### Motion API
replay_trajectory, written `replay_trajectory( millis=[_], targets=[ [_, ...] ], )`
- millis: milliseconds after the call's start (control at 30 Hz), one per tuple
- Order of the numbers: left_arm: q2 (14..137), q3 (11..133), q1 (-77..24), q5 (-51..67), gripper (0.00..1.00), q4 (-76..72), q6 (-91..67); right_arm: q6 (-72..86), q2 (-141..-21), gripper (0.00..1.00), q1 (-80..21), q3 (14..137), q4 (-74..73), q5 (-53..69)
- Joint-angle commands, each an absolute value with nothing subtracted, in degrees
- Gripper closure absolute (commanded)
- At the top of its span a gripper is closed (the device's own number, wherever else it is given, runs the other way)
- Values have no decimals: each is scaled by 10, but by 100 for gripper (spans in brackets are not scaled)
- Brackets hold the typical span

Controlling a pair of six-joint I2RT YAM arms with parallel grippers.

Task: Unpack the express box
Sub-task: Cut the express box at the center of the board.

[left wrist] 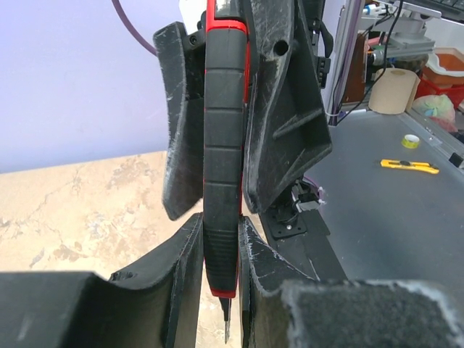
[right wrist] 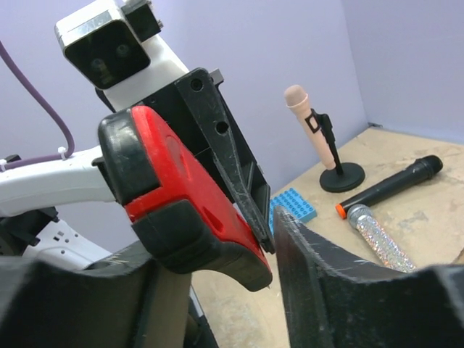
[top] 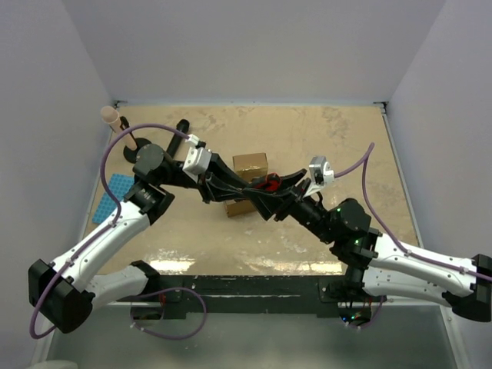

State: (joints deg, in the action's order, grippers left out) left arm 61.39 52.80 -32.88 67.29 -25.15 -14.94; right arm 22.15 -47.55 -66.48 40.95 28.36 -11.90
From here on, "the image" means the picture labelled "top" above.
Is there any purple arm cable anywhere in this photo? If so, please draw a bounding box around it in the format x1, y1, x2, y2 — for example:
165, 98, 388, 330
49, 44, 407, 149
332, 141, 492, 331
28, 122, 208, 341

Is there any taped cardboard box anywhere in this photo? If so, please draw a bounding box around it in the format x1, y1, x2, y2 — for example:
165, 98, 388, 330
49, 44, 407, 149
232, 152, 268, 181

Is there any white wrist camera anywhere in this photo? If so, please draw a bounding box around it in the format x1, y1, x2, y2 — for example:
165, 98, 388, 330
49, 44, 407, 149
183, 135, 212, 176
305, 156, 334, 196

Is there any red black utility knife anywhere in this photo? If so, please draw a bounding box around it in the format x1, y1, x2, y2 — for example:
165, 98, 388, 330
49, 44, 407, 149
251, 173, 282, 192

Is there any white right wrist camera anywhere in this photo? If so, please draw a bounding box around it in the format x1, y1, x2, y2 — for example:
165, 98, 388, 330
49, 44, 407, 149
305, 156, 334, 196

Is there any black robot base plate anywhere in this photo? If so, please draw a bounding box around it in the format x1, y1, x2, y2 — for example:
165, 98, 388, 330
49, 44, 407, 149
115, 274, 389, 320

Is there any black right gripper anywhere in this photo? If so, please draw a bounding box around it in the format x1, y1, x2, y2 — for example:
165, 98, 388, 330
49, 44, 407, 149
243, 168, 337, 244

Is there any beige microphone on stand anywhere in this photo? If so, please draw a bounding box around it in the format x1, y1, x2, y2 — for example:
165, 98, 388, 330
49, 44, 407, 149
100, 105, 138, 151

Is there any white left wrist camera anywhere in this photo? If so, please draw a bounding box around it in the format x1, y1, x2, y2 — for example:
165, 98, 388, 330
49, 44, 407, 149
183, 135, 212, 176

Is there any black microphone orange end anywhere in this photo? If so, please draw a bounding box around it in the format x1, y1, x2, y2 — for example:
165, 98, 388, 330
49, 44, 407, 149
167, 119, 190, 158

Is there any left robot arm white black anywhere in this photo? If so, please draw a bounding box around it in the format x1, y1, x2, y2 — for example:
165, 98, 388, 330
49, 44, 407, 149
28, 143, 248, 339

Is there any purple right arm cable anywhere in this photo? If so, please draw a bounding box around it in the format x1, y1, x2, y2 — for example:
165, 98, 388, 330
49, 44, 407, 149
332, 141, 492, 331

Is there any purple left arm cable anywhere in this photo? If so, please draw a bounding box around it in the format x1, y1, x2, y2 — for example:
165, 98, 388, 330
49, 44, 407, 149
28, 122, 208, 341

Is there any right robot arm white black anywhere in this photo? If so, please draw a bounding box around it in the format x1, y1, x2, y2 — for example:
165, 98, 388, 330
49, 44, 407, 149
243, 179, 491, 322

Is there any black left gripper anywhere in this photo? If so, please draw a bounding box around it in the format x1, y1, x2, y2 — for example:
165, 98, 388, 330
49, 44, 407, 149
160, 153, 251, 204

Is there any small cardboard box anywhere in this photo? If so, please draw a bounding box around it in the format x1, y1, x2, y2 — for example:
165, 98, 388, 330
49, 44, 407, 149
224, 200, 256, 218

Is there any blue studded building plate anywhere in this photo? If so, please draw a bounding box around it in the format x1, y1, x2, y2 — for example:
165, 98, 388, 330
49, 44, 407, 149
91, 174, 134, 224

